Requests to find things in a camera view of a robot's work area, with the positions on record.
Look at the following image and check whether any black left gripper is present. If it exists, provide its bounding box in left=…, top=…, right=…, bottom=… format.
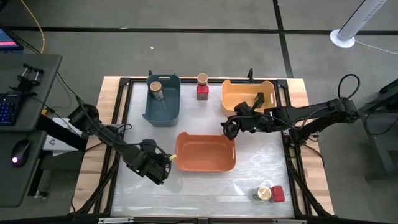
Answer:
left=133, top=139, right=172, bottom=186

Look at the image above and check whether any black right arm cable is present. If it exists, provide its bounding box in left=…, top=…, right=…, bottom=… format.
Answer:
left=338, top=73, right=361, bottom=101

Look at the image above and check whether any backlit black keyboard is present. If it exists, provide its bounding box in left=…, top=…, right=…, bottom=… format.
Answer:
left=0, top=92, right=21, bottom=127

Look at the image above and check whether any white tower fan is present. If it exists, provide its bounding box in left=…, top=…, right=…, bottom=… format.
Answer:
left=329, top=0, right=389, bottom=49

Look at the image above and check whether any teal plastic bin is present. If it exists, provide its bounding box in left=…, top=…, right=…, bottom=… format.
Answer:
left=142, top=73, right=182, bottom=128

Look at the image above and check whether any yellow cable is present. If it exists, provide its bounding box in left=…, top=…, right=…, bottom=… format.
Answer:
left=19, top=0, right=46, bottom=54

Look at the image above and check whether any white box with logo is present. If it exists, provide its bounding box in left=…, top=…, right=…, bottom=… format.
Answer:
left=43, top=117, right=90, bottom=157

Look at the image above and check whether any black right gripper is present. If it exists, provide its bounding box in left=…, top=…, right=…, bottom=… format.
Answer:
left=233, top=101, right=275, bottom=134

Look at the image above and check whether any silver metal bracket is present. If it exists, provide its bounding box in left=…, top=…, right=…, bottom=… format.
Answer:
left=98, top=217, right=134, bottom=224
left=272, top=219, right=308, bottom=224

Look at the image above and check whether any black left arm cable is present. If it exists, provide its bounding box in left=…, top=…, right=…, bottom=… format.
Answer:
left=116, top=123, right=134, bottom=139

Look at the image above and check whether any dark grey desk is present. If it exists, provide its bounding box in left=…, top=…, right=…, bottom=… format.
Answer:
left=0, top=53, right=63, bottom=208

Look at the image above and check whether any thin black desk cable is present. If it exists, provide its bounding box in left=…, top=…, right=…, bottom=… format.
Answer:
left=55, top=72, right=86, bottom=110

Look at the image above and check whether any clear plastic table cover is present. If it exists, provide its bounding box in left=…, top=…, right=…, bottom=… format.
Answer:
left=111, top=81, right=295, bottom=218

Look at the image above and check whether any desk monitor screen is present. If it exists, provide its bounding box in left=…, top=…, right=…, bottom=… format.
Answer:
left=0, top=27, right=24, bottom=52

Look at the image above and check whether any black desk leg with caster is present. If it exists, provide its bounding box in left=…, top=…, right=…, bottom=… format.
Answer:
left=27, top=152, right=53, bottom=200

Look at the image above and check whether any red cap spice bottle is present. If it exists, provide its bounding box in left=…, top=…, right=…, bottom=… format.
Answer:
left=196, top=85, right=210, bottom=101
left=269, top=185, right=286, bottom=203

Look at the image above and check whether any black computer mouse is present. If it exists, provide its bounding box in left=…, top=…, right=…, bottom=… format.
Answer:
left=11, top=139, right=32, bottom=169

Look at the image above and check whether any white fan cable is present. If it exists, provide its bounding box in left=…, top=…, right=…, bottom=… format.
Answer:
left=354, top=39, right=398, bottom=55

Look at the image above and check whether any orange plastic bin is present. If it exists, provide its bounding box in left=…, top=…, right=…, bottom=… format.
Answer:
left=175, top=131, right=237, bottom=173

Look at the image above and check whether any yellow plastic bin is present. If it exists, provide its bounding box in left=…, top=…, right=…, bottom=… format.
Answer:
left=221, top=79, right=277, bottom=118

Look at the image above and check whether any black desk clamp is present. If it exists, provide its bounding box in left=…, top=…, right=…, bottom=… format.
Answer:
left=9, top=63, right=45, bottom=94

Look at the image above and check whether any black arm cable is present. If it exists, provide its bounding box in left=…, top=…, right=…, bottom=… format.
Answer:
left=116, top=123, right=134, bottom=139
left=338, top=73, right=361, bottom=101

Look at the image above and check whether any black metal table frame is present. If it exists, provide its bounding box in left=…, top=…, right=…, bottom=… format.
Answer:
left=70, top=68, right=335, bottom=219

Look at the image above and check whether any dark metal stand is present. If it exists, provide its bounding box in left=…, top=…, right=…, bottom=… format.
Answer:
left=357, top=77, right=398, bottom=182

